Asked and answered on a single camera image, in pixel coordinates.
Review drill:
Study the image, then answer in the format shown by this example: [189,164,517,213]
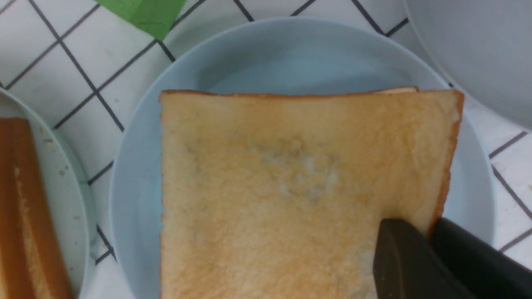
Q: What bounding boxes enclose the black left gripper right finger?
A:
[431,218,532,299]

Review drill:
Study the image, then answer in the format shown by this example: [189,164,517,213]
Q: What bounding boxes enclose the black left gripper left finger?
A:
[373,219,474,299]

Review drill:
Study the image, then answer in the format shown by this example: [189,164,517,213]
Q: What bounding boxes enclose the toast slice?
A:
[0,118,74,299]
[158,88,464,299]

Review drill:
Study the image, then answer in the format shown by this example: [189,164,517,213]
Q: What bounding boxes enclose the grey plate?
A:
[404,0,532,130]

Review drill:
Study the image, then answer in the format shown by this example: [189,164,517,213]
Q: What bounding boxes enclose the light blue plate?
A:
[110,17,495,299]

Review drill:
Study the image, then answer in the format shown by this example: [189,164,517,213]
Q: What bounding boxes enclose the green foam cube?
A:
[97,0,186,40]

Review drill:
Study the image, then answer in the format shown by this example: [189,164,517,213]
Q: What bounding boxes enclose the pale green plate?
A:
[1,89,100,299]

